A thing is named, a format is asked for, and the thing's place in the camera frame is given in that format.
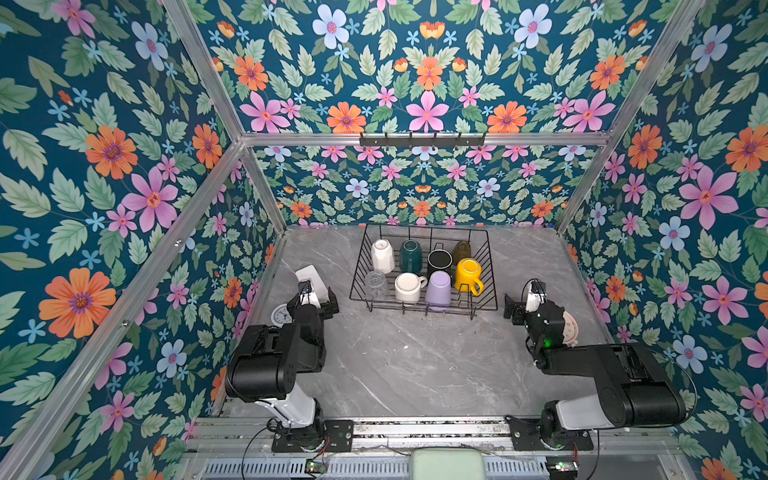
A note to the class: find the yellow plastic mug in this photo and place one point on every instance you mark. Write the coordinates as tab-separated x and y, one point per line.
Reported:
468	277

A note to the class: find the red interior white mug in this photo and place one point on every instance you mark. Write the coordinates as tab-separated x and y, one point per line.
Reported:
408	287

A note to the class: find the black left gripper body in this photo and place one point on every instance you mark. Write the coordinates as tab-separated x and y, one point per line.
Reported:
323	311

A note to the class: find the white rectangular box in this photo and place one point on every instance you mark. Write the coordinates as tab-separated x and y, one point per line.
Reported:
319	287

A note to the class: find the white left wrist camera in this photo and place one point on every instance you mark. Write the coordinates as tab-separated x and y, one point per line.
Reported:
307	295

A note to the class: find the lavender plastic cup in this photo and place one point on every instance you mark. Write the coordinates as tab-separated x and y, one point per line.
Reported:
439	291

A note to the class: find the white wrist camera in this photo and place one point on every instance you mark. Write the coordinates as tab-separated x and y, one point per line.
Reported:
307	295
534	295

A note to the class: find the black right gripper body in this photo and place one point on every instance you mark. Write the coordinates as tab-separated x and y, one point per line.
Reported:
520	317

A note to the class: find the black wire dish rack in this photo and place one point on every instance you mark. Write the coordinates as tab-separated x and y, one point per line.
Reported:
461	303

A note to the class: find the gold glitter cup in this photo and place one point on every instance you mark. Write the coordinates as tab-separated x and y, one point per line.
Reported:
461	251

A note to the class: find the green and cream mug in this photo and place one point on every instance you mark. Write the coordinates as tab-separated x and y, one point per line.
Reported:
411	260

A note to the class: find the black mug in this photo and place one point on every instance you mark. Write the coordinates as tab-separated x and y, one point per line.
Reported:
439	259

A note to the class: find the clear glass cup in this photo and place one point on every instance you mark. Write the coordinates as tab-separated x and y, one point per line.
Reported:
376	286

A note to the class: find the pink round alarm clock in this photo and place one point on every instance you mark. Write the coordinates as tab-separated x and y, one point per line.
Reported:
570	330

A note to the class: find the pale green box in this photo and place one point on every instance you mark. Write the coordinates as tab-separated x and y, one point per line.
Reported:
447	464

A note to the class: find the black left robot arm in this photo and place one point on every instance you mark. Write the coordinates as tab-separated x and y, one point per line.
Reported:
264	367

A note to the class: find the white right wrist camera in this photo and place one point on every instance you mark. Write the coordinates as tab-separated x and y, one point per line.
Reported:
534	295

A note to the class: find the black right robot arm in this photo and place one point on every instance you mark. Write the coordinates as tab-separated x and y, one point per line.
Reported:
631	387

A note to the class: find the white round alarm clock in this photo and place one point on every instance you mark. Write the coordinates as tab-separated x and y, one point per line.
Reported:
280	316

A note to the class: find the metal hook rail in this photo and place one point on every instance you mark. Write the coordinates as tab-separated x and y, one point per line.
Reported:
408	140

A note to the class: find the cream ceramic mug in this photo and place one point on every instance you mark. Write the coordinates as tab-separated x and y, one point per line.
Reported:
382	256

